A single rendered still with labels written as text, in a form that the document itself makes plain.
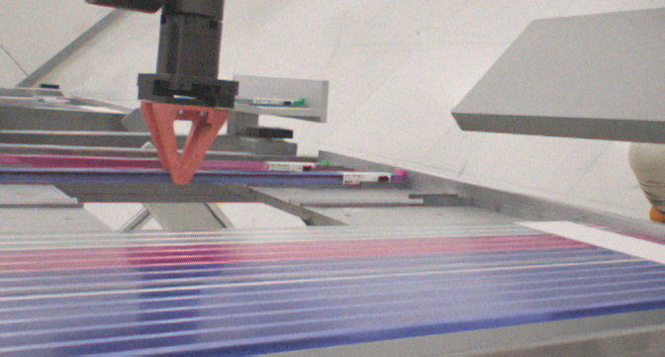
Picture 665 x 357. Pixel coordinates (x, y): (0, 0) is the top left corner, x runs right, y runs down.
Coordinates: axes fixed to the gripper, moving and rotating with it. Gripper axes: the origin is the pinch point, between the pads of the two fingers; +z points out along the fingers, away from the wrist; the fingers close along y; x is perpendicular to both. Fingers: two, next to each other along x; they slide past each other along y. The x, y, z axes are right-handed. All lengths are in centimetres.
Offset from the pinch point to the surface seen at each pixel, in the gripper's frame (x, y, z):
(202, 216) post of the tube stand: 21, -46, 12
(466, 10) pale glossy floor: 177, -174, -50
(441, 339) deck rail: -6.6, 47.6, 0.5
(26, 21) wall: 107, -759, -61
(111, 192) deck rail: -0.8, -19.2, 4.5
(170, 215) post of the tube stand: 16, -46, 12
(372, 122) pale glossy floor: 129, -162, -3
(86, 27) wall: 165, -759, -63
